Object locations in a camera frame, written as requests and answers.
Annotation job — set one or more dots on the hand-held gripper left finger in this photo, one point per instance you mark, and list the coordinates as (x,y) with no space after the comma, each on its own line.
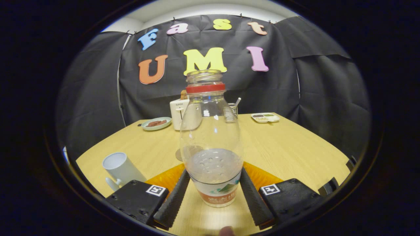
(172,203)

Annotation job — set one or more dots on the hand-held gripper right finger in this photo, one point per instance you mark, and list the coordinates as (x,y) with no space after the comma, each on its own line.
(256,203)

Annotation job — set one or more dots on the round brown coaster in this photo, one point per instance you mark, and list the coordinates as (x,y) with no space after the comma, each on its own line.
(178,154)

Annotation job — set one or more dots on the clear plastic juice bottle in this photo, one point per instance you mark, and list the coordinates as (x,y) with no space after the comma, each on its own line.
(211,164)

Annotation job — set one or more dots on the white cup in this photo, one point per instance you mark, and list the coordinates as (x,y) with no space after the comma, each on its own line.
(121,167)

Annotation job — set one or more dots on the wooden table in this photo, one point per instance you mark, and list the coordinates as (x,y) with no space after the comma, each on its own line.
(279,147)

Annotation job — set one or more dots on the pale green plate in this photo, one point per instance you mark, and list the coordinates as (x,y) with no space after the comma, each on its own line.
(144,127)

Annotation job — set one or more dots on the brown meat pieces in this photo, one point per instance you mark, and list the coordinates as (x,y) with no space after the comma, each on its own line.
(156,123)

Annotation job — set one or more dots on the white divided tray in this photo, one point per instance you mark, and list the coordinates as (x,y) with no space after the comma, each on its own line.
(265,117)

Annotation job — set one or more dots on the white toaster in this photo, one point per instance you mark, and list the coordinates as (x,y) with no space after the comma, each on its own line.
(175,114)

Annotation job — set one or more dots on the black backdrop cloth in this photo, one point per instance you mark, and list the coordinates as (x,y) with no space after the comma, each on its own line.
(262,95)

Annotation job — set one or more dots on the bread slice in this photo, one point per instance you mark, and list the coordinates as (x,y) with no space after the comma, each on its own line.
(183,95)

